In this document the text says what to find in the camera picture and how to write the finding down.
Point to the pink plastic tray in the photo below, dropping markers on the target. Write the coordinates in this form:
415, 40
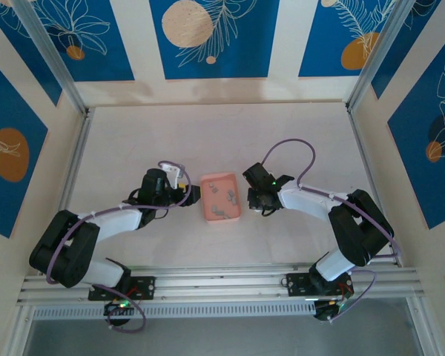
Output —
222, 185

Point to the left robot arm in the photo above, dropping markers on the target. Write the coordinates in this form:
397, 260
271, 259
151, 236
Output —
111, 222

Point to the grey metal sheet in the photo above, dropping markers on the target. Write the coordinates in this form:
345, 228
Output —
226, 339

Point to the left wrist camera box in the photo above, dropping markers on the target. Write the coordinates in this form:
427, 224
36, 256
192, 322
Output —
174, 174

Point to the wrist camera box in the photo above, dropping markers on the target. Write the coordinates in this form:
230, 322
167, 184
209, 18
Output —
174, 174
256, 174

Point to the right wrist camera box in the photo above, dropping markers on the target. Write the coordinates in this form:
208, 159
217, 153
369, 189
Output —
256, 174

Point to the aluminium table side rail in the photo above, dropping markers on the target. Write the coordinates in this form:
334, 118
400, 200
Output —
76, 163

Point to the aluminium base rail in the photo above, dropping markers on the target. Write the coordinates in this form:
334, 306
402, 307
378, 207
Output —
215, 282

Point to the aluminium frame post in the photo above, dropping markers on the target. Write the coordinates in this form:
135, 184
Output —
48, 48
385, 52

